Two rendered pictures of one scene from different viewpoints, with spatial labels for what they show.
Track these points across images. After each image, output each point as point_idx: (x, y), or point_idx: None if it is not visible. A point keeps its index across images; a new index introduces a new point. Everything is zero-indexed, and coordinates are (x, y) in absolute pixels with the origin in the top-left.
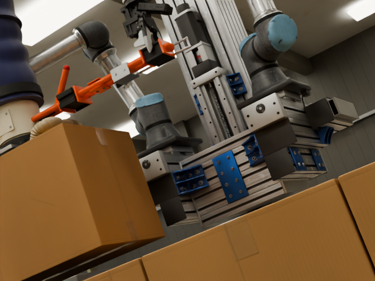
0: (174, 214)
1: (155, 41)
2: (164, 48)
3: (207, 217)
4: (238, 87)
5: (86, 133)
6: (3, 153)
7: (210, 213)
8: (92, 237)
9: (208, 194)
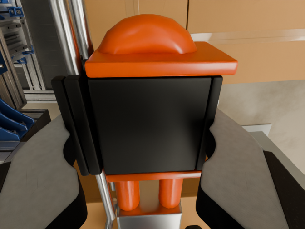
0: (47, 123)
1: (218, 96)
2: (200, 45)
3: (19, 97)
4: None
5: (182, 185)
6: None
7: (16, 93)
8: None
9: (2, 97)
